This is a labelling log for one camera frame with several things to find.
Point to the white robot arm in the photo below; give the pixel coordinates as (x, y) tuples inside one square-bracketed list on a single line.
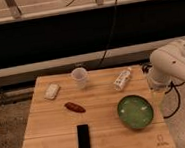
[(166, 62)]

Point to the black rectangular eraser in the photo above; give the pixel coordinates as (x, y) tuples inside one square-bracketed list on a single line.
[(83, 136)]

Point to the clear plastic cup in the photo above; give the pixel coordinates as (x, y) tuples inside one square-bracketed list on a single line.
[(79, 75)]

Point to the white plastic bottle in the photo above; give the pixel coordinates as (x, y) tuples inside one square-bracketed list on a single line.
[(122, 79)]

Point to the brown oblong object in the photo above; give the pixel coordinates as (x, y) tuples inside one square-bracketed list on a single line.
[(74, 107)]

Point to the white rectangular sponge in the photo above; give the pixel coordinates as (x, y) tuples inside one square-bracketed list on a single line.
[(51, 91)]

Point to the green round bowl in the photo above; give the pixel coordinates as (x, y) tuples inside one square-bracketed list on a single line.
[(135, 112)]

